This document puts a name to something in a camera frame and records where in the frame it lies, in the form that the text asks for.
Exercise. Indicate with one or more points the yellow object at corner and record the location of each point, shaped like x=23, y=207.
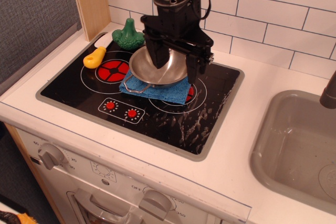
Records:
x=12, y=218

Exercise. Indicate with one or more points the green toy broccoli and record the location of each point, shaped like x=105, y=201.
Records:
x=128, y=38

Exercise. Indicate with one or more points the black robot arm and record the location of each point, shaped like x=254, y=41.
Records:
x=177, y=27

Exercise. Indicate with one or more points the right red stove knob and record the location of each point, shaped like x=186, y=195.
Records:
x=132, y=113

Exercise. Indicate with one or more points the stainless steel colander bowl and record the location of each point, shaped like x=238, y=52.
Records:
x=142, y=68

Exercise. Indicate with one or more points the red stove knob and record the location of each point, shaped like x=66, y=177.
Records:
x=110, y=106
x=132, y=113

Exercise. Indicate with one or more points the grey oven dial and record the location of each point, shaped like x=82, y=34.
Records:
x=50, y=155
x=156, y=204

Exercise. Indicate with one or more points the wooden side post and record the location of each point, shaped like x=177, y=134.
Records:
x=94, y=16

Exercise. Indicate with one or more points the black toy stovetop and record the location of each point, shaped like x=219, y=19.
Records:
x=187, y=130

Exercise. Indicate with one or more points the grey toy faucet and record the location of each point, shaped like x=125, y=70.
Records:
x=328, y=97

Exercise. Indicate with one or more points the right grey oven dial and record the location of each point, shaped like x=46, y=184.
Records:
x=156, y=204

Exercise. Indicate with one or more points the grey oven door handle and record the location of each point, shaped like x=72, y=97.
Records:
x=94, y=213

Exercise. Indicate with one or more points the grey toy sink basin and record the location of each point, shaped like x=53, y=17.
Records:
x=294, y=152

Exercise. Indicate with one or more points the left grey oven dial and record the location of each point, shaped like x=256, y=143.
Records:
x=50, y=155

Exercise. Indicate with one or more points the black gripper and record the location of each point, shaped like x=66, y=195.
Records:
x=176, y=26

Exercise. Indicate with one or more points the left red stove knob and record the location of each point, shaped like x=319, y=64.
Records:
x=110, y=106

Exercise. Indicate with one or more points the yellow handled toy knife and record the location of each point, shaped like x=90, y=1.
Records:
x=94, y=59

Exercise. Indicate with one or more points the blue microfiber towel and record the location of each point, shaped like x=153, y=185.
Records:
x=177, y=93

